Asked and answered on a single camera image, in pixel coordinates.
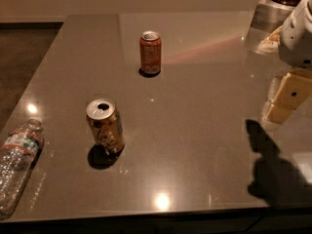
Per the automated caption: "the clear plastic water bottle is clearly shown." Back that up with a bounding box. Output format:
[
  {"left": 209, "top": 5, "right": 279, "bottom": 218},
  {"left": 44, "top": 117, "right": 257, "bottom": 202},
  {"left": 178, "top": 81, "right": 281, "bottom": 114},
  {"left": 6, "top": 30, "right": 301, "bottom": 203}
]
[{"left": 0, "top": 118, "right": 44, "bottom": 220}]

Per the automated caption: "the gold LaCroix can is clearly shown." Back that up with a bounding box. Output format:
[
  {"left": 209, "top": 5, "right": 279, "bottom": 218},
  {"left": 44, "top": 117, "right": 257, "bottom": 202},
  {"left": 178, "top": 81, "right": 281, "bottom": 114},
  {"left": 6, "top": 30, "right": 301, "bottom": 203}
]
[{"left": 86, "top": 98, "right": 125, "bottom": 155}]

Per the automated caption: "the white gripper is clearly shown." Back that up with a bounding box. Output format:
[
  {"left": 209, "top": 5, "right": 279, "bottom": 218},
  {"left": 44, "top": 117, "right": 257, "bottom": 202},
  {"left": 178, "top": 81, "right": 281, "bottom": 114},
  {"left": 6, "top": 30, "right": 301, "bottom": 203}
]
[{"left": 260, "top": 0, "right": 312, "bottom": 130}]

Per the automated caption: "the red coke can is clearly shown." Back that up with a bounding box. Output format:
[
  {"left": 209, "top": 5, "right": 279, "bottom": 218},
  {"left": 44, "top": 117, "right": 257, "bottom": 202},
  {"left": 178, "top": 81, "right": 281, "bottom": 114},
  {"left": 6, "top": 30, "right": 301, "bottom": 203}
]
[{"left": 139, "top": 30, "right": 162, "bottom": 76}]

